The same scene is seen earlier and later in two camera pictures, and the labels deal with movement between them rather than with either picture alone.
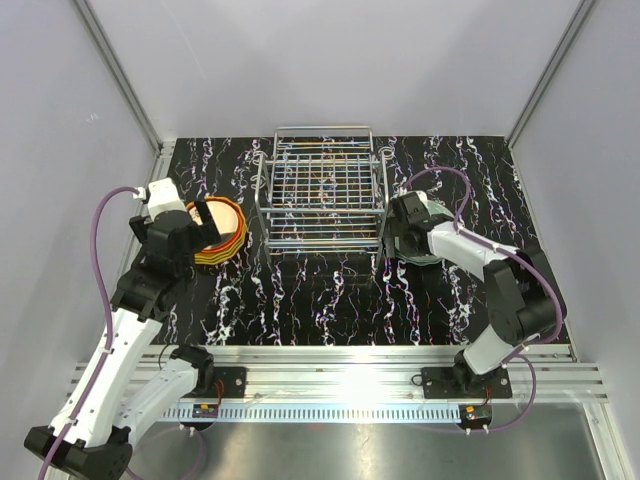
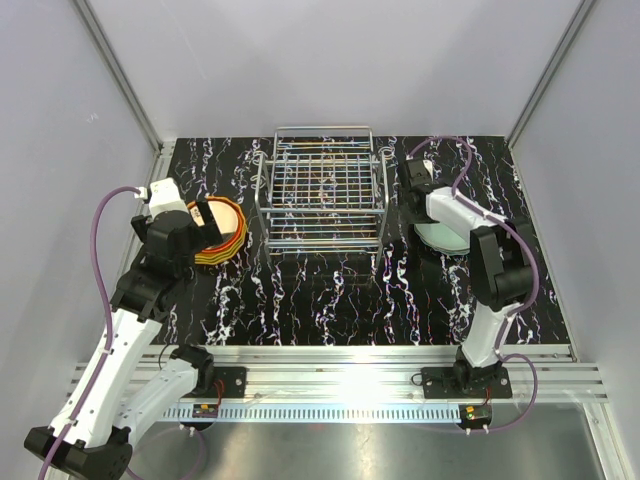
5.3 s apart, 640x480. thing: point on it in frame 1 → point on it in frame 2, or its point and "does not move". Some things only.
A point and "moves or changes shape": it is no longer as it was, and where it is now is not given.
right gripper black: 398,230 → 412,218
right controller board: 475,415 does not move
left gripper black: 204,234 does not move
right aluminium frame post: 549,72 does not move
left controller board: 204,410 does not move
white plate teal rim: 419,260 moves or changes shape
